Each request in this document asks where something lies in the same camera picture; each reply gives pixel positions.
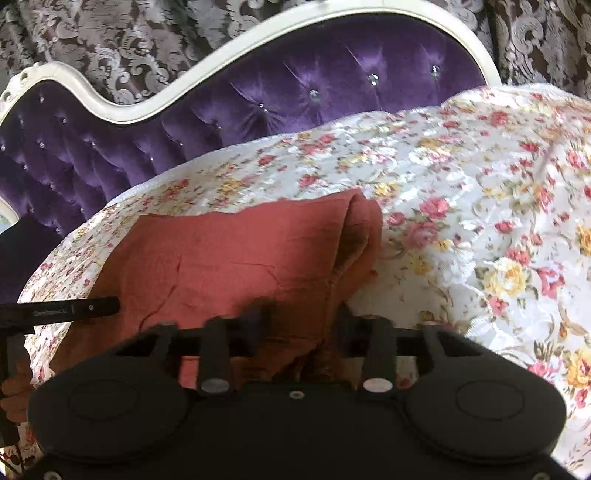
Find person's left hand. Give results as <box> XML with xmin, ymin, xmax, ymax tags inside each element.
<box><xmin>1</xmin><ymin>351</ymin><xmax>34</xmax><ymax>425</ymax></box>

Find purple tufted white-framed headboard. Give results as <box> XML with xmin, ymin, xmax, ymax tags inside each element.
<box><xmin>1</xmin><ymin>1</ymin><xmax>500</xmax><ymax>303</ymax></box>

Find grey damask curtain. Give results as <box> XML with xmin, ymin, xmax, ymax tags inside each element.
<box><xmin>1</xmin><ymin>0</ymin><xmax>590</xmax><ymax>104</ymax></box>

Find rust red pants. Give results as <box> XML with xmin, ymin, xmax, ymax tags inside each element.
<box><xmin>50</xmin><ymin>190</ymin><xmax>383</xmax><ymax>380</ymax></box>

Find floral white bedsheet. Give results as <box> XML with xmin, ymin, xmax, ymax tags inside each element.
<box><xmin>21</xmin><ymin>85</ymin><xmax>590</xmax><ymax>478</ymax></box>

